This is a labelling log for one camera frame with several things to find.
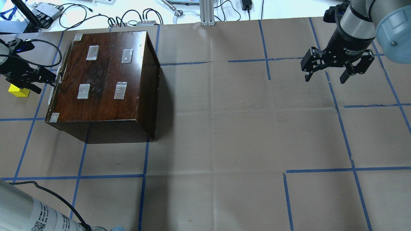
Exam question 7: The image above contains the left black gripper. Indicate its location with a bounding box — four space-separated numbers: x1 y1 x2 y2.
0 38 57 94

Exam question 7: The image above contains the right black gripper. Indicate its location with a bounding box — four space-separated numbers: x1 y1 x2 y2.
301 30 375 84

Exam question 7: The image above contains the dark wooden drawer cabinet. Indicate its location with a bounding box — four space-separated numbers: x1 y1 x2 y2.
45 31 161 144

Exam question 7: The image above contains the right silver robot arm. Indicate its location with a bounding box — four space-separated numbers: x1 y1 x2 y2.
301 0 411 84

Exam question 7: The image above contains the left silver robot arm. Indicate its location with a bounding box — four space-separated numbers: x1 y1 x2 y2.
0 38 104 231

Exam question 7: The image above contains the yellow block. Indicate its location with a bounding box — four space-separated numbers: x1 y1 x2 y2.
8 84 31 98

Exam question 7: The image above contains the grey electronics box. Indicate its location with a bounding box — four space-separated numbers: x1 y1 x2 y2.
32 2 63 20

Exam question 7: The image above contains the black power adapter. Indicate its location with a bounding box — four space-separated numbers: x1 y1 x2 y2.
241 0 253 11

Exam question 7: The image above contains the black braided cable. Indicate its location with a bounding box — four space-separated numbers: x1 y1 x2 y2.
10 39 63 68

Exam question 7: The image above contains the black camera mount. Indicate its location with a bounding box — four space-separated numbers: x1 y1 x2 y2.
11 0 53 33

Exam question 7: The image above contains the aluminium frame post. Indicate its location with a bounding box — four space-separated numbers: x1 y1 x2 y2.
199 0 215 26

